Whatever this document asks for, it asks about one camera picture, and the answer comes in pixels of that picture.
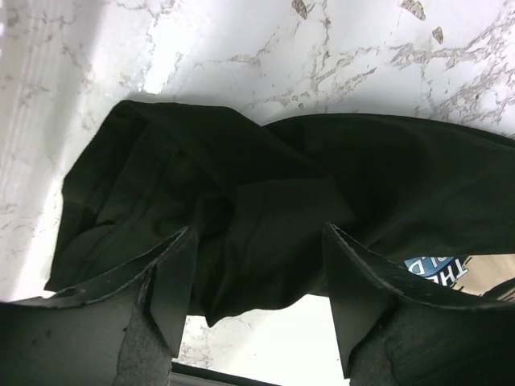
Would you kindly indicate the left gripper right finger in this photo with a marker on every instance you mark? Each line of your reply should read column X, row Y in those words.
column 427, row 322

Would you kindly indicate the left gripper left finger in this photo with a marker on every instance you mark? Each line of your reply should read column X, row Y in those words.
column 123, row 327

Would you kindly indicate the black printed t shirt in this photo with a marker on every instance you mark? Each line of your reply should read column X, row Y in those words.
column 258, row 196

